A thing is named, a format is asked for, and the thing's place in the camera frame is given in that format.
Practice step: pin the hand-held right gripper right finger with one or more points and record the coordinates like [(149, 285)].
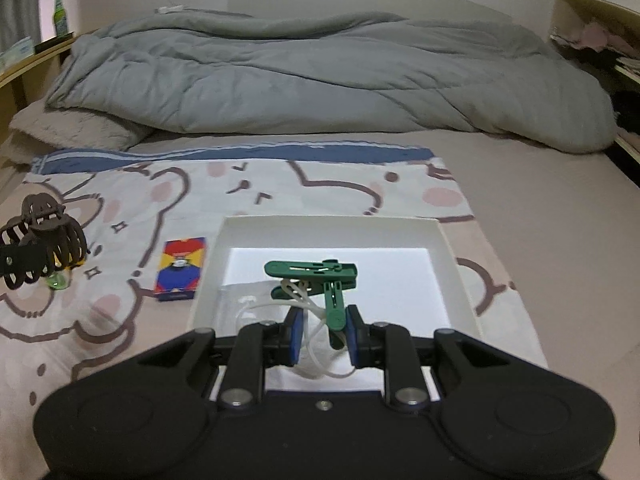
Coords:
[(356, 336)]

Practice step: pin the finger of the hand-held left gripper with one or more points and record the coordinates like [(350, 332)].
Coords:
[(15, 260)]

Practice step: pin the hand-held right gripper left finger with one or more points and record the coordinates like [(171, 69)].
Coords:
[(295, 334)]

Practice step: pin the brown hair claw clip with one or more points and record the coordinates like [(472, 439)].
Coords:
[(50, 220)]

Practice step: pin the green plastic clip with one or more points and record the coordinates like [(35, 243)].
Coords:
[(310, 270)]

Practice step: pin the white cardboard box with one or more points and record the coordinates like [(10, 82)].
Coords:
[(400, 280)]

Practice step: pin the yellow toy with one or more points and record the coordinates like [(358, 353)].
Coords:
[(68, 261)]

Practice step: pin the colourful card box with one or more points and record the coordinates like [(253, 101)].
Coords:
[(180, 270)]

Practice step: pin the beige pillow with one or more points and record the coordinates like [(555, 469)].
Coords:
[(75, 130)]

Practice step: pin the printed cartoon blanket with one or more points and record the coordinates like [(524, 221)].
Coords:
[(325, 185)]

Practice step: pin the wooden bedside shelf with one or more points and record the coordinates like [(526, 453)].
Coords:
[(15, 90)]

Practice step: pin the tissue box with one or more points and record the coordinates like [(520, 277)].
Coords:
[(17, 52)]

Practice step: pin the black tray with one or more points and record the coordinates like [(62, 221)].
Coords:
[(52, 42)]

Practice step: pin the grey curtain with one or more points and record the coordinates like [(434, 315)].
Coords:
[(17, 15)]

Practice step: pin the green glass bottle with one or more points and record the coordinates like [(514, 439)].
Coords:
[(61, 17)]

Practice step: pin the grey duvet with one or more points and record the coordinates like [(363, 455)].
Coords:
[(300, 70)]

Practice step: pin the white charger plug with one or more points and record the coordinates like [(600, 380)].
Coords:
[(170, 9)]

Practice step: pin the pink cloth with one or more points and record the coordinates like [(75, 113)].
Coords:
[(597, 36)]

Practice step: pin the wooden cabinet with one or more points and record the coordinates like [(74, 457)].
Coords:
[(580, 10)]

